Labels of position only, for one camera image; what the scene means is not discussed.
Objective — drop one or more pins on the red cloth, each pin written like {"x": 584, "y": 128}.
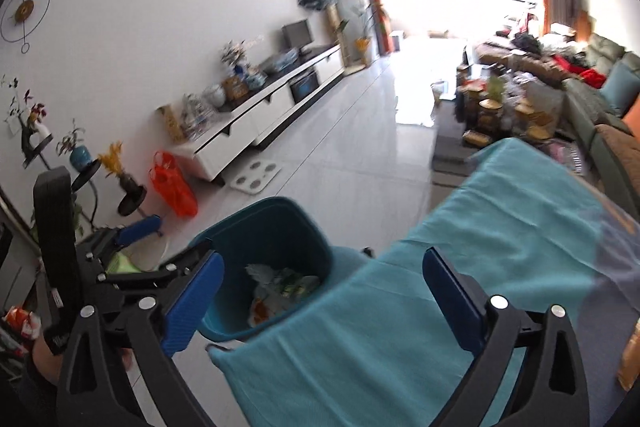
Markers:
{"x": 592, "y": 78}

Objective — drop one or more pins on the red white snack packet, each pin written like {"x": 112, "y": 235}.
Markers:
{"x": 20, "y": 322}

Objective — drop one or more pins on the cluttered coffee table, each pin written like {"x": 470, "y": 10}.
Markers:
{"x": 500, "y": 117}

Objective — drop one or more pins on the white bathroom scale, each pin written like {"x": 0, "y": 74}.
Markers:
{"x": 255, "y": 177}

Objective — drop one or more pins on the green sofa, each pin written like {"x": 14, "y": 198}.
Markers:
{"x": 580, "y": 107}

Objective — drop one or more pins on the teal plastic bin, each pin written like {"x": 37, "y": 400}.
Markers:
{"x": 280, "y": 227}

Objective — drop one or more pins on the blue vase with white flowers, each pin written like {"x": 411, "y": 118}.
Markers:
{"x": 239, "y": 57}

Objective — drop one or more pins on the dark vase with yellow flowers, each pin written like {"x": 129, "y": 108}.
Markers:
{"x": 125, "y": 182}

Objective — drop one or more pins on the orange peel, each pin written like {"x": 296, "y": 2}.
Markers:
{"x": 259, "y": 311}

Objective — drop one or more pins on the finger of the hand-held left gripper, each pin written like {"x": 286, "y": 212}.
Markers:
{"x": 170, "y": 269}
{"x": 140, "y": 228}

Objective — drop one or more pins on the tall leafy potted plant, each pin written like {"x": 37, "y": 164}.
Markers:
{"x": 362, "y": 42}

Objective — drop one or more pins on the green plastic wrapper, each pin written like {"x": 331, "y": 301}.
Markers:
{"x": 295, "y": 282}

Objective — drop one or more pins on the gold snack bag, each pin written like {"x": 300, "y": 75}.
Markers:
{"x": 631, "y": 357}

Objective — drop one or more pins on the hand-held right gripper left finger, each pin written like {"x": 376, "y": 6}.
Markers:
{"x": 192, "y": 302}

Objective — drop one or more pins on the grey floor bin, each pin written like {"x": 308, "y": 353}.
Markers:
{"x": 397, "y": 41}

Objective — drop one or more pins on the round metal wall clock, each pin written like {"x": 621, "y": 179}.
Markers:
{"x": 23, "y": 11}

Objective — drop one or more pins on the white tissue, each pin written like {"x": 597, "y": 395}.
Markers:
{"x": 260, "y": 274}

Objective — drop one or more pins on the orange cushion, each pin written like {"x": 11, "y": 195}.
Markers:
{"x": 632, "y": 117}

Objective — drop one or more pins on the black monitor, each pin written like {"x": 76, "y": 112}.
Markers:
{"x": 297, "y": 34}

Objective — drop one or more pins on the black tiered plant stand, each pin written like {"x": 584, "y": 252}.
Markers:
{"x": 132, "y": 202}

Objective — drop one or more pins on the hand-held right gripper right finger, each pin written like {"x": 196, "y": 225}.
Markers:
{"x": 450, "y": 302}

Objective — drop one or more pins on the teal purple printed blanket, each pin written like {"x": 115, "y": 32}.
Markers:
{"x": 400, "y": 307}

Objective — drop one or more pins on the blue vase with plant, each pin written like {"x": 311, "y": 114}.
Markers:
{"x": 79, "y": 157}

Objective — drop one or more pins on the blue cushion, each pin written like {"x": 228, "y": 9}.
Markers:
{"x": 620, "y": 87}

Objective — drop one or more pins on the orange plastic bag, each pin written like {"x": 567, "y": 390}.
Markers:
{"x": 172, "y": 192}

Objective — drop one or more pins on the person's left hand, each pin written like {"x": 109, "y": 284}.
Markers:
{"x": 45, "y": 364}

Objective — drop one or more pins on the white black tv cabinet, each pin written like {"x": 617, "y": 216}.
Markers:
{"x": 240, "y": 132}

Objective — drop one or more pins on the brown sofa blanket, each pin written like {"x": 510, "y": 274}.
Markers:
{"x": 620, "y": 147}

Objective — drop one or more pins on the white ceramic jar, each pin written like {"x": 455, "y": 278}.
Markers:
{"x": 216, "y": 96}

